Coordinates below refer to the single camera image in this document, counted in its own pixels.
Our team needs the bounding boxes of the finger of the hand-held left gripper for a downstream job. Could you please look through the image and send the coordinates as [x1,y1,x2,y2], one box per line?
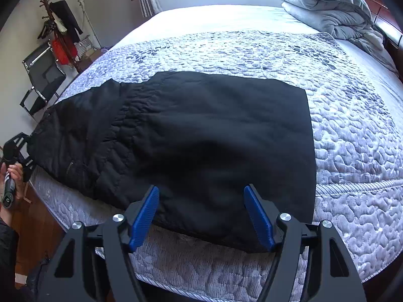
[6,131,32,155]
[16,153,36,183]

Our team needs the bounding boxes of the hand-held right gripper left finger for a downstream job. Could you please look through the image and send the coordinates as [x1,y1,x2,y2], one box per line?
[38,185,160,302]

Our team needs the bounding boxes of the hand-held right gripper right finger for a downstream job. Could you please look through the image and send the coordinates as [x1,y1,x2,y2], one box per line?
[244,184,367,302]

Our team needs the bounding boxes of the black pants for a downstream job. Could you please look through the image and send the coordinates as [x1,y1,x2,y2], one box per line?
[27,71,317,254]

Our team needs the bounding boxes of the person's left hand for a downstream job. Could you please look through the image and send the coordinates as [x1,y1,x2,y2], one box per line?
[0,163,26,200]

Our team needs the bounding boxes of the black chrome chair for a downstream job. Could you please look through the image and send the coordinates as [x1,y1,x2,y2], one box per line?
[19,42,67,123]

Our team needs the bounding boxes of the red bag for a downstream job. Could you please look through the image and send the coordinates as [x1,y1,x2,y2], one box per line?
[50,36,78,67]

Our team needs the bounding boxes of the quilted lilac bedspread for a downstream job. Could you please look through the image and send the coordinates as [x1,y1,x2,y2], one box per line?
[31,31,403,302]

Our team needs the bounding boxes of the black hanging garment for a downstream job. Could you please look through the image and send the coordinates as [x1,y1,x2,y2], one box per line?
[49,0,84,43]

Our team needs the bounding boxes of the wooden coat rack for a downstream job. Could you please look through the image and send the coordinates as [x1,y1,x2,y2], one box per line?
[37,0,85,73]

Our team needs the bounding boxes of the wooden bed with pale sheet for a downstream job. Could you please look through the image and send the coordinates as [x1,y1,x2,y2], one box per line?
[19,5,403,302]

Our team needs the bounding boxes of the folded grey duvet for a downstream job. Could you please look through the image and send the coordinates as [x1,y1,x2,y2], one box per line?
[281,2,400,77]

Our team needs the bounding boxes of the dark wooden headboard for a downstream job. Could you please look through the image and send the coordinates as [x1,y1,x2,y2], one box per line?
[359,0,403,81]

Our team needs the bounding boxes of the white wire rack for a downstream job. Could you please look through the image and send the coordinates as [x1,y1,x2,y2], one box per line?
[75,34,102,61]

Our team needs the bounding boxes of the white wall pipe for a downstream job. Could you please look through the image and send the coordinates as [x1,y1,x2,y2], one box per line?
[78,0,102,48]

